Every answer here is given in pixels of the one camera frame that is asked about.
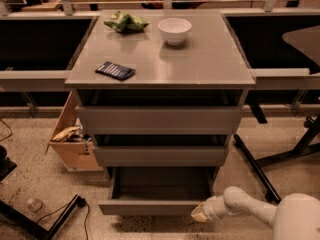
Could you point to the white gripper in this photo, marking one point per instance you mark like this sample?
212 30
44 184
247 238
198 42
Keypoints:
210 209

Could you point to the grey bottom drawer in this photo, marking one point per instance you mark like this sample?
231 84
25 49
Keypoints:
157 191

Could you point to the grey drawer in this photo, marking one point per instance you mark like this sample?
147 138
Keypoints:
159 111
161 150
157 191

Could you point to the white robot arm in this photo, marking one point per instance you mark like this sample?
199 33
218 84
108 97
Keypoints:
296 217

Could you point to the grey middle drawer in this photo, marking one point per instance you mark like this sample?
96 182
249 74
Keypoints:
161 150

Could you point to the grey drawer cabinet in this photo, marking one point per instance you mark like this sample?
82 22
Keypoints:
207 59

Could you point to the grey top drawer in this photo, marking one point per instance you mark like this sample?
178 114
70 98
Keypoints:
159 111

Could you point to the wooden box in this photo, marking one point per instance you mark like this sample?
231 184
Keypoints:
76 156

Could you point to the black stand leg right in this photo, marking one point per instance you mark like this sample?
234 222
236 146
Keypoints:
303 148

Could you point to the crumpled brown paper bag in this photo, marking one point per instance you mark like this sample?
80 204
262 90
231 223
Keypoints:
66 134

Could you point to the dark blue snack packet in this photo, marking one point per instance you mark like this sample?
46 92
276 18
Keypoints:
115 71

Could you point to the clear plastic bottle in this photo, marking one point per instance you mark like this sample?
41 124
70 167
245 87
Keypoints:
34 205

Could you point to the white bowl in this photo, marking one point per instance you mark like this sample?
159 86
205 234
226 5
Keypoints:
174 30

